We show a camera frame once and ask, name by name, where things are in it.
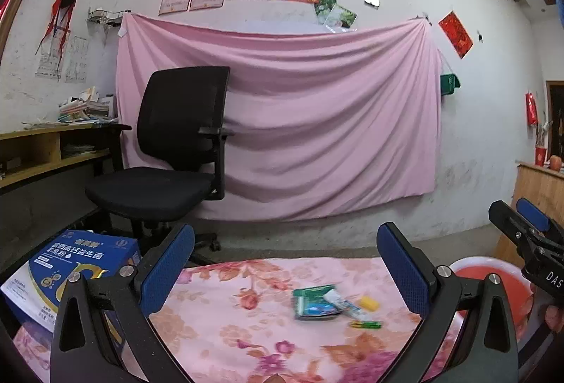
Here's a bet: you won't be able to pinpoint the metal wire wall rack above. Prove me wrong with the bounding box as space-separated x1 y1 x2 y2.
86 7 125 26

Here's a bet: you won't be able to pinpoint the white toothpaste tube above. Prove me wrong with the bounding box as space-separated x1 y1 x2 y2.
323 292 368 320

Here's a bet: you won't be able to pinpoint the green photo with figure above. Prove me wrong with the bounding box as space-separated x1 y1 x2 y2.
325 3 357 30

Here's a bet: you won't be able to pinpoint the stack of books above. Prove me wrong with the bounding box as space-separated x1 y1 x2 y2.
59 86 119 122

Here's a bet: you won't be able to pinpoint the green flat packet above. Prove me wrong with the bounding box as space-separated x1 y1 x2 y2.
293 285 343 321

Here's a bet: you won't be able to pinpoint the dark framed panel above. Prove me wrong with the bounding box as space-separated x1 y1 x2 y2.
545 80 564 159

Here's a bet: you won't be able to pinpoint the floral pink table cloth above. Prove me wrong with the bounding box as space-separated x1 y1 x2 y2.
11 256 468 383

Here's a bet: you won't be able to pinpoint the red tasselled black hat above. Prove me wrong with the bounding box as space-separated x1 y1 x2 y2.
36 0 83 55

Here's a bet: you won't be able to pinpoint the orange plastic bucket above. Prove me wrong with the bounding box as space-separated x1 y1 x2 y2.
448 255 536 348

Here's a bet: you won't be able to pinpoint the wooden cabinet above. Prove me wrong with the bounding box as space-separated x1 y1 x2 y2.
493 162 564 269

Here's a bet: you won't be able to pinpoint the red hanging ornament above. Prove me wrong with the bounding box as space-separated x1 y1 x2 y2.
524 91 539 128

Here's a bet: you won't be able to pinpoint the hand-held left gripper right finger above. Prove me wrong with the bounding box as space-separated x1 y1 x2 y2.
376 222 518 351

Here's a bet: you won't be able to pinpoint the pink hanging sheet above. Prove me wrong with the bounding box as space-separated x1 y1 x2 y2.
115 12 442 222

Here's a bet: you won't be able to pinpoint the black office chair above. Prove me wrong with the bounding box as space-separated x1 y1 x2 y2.
85 66 234 265

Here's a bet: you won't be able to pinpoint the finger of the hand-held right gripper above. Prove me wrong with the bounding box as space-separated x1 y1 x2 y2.
515 197 564 249
488 200 536 254

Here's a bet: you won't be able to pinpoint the green plant photo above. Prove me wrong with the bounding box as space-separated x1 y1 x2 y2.
315 0 338 25

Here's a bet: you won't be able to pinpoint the blue cardboard box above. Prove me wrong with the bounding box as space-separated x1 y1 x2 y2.
0 229 142 370

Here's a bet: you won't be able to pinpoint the white wall calendar sheets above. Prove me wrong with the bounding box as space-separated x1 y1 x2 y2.
36 36 89 83

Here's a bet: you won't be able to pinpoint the red wall envelope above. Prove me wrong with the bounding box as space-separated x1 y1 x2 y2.
438 11 474 58

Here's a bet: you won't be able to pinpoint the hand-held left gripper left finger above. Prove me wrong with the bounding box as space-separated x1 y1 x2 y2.
50 223 195 351

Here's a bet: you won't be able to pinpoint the wooden shelf desk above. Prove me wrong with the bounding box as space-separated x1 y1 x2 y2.
0 123 111 190

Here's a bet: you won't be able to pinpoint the person's right hand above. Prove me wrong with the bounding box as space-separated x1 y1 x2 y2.
543 303 564 334

